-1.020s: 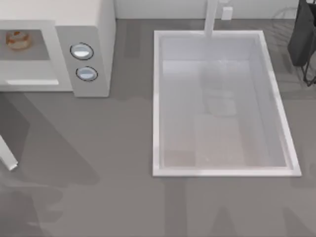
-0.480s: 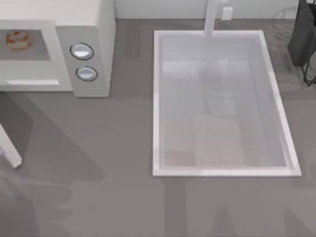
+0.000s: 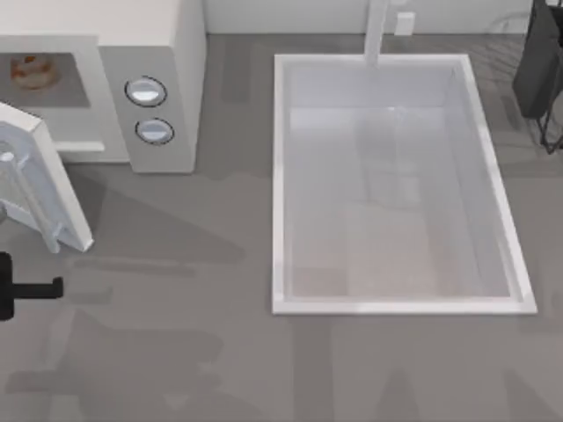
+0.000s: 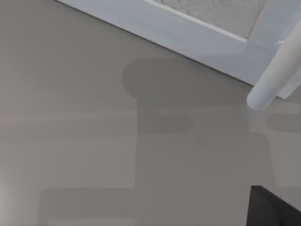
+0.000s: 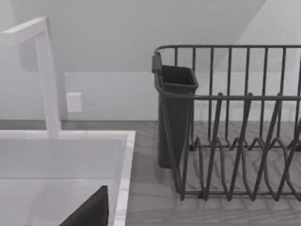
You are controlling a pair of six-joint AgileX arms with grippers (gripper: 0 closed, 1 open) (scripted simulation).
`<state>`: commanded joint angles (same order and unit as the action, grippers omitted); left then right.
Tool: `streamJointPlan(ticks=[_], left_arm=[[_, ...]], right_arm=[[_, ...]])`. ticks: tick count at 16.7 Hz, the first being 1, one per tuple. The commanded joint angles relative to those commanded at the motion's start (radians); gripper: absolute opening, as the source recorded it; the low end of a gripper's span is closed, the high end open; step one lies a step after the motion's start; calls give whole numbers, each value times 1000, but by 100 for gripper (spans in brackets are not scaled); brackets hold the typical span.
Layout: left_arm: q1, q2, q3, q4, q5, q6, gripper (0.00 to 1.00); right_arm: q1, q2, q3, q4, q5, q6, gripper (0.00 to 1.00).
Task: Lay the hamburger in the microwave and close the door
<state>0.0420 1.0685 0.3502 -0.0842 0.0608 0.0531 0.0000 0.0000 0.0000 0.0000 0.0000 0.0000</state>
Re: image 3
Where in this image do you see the large round microwave knob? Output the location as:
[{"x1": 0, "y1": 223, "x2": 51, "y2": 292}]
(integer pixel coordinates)
[{"x1": 124, "y1": 76, "x2": 168, "y2": 108}]

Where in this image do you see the white sink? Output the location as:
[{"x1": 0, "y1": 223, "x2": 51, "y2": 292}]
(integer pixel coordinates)
[{"x1": 271, "y1": 53, "x2": 538, "y2": 316}]

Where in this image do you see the small round microwave knob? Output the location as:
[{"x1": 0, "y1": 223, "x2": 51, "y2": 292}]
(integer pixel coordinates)
[{"x1": 135, "y1": 117, "x2": 175, "y2": 145}]

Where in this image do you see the white wall socket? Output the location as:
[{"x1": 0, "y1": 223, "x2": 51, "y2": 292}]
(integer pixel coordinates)
[{"x1": 395, "y1": 11, "x2": 415, "y2": 36}]

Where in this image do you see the pale microwave oven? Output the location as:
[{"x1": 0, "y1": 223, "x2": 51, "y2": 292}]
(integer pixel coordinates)
[{"x1": 0, "y1": 0, "x2": 208, "y2": 174}]

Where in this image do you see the tall white tap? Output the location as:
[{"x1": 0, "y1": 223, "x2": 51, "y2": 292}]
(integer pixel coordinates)
[{"x1": 363, "y1": 0, "x2": 408, "y2": 69}]

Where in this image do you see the white microwave door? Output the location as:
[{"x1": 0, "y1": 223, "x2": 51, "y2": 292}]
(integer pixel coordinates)
[{"x1": 0, "y1": 101, "x2": 95, "y2": 254}]

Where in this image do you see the brown food on plate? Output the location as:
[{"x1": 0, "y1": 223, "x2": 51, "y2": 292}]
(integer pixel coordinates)
[{"x1": 10, "y1": 53, "x2": 60, "y2": 91}]

